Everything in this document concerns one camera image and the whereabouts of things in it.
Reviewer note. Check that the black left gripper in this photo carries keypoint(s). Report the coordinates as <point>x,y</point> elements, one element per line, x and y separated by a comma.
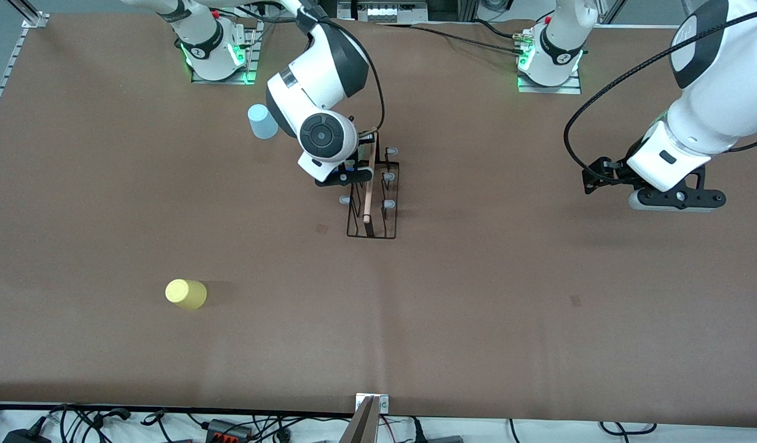
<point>613,173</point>

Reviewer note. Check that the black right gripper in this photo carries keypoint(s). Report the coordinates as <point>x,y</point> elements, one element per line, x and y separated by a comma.
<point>355,156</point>

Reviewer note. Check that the yellow plastic cup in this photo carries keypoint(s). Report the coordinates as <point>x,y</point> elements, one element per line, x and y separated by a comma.
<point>187,295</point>

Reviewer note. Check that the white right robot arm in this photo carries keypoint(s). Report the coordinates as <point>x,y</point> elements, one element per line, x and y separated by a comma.
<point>320,74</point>

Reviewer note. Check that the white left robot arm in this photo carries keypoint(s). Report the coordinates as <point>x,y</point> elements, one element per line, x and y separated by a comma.
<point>716,117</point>

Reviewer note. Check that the light blue plastic cup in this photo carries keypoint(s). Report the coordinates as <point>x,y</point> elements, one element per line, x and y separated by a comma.
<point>259,123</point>

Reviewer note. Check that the grey socket strip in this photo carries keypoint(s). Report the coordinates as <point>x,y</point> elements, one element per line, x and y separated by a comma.
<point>384,12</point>

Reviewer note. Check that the brown paper table cover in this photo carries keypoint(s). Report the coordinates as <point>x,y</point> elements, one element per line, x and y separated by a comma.
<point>378,338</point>

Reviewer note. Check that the black orange connector box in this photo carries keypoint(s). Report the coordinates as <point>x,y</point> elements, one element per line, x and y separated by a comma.
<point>227,429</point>

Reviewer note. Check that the aluminium corner extrusion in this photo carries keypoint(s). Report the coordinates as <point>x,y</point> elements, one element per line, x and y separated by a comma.
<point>31,15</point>

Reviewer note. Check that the black power adapter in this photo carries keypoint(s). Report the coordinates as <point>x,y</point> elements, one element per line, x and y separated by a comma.
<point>24,437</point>

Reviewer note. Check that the aluminium arm base plate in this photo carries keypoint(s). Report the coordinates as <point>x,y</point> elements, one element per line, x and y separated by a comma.
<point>550,90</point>
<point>253,61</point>

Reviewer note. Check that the dark frame post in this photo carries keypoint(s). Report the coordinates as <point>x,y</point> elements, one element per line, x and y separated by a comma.
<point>452,7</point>

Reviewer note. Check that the perforated aluminium side rail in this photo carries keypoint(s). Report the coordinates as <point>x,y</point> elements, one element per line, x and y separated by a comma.
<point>3,83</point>

